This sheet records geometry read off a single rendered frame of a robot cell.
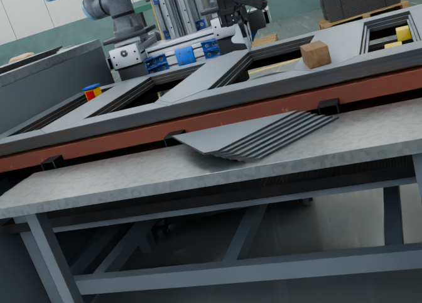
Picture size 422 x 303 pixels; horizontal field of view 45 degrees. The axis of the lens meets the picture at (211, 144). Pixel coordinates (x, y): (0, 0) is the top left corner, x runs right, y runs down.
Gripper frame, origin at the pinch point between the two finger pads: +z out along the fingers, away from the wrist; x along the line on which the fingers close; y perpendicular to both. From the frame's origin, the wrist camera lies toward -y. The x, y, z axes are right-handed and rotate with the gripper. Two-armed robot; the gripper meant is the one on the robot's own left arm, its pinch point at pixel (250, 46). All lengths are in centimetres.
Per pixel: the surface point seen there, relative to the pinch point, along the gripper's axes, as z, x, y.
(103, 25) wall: -10, -907, 571
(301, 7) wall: 79, -994, 135
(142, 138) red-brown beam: 13.8, 37.0, 29.8
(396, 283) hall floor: 91, 9, -30
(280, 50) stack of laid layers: 8.2, -27.3, -3.4
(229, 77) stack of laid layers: 7.5, 5.8, 8.4
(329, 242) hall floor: 91, -22, -4
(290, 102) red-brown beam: 12.3, 37.0, -16.4
